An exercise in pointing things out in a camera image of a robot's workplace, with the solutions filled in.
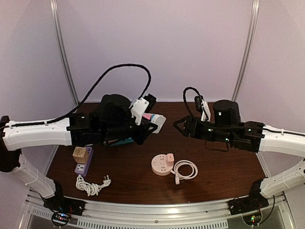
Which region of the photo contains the white bundled strip cable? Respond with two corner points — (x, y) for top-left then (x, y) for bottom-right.
(75, 175), (112, 197)

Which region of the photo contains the beige cube socket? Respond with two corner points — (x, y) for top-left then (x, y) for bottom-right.
(72, 146), (89, 164)

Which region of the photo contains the small pink plug adapter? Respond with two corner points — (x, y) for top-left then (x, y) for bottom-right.
(166, 153), (174, 167)

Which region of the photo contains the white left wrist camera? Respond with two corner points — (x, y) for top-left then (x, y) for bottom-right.
(130, 94), (156, 125)

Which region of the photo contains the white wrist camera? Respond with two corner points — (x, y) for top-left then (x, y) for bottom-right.
(130, 94), (156, 125)
(194, 95), (211, 122)

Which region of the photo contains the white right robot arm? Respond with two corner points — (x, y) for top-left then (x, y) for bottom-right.
(173, 100), (305, 211)

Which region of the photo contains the purple power strip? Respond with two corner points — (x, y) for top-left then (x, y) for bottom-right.
(74, 146), (94, 177)

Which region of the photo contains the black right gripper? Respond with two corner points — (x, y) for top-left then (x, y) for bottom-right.
(173, 116), (234, 145)

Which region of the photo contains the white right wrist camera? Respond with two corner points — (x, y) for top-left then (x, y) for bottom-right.
(194, 95), (211, 122)

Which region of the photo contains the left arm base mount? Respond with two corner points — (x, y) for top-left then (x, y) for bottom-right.
(41, 196), (85, 228)

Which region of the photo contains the aluminium front rail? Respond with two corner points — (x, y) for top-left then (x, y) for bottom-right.
(17, 190), (296, 229)

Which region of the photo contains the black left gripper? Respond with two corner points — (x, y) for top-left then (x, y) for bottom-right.
(101, 117), (158, 146)

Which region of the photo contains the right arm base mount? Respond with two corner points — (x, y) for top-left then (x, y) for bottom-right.
(227, 196), (269, 227)

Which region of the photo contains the round pink power socket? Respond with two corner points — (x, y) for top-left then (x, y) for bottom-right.
(151, 154), (173, 176)

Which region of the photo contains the white coiled socket cable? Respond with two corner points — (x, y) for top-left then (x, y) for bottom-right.
(171, 159), (199, 186)

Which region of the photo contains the teal usb power strip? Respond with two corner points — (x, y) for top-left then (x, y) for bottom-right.
(108, 138), (134, 146)

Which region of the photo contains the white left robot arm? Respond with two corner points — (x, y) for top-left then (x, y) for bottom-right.
(0, 94), (158, 212)

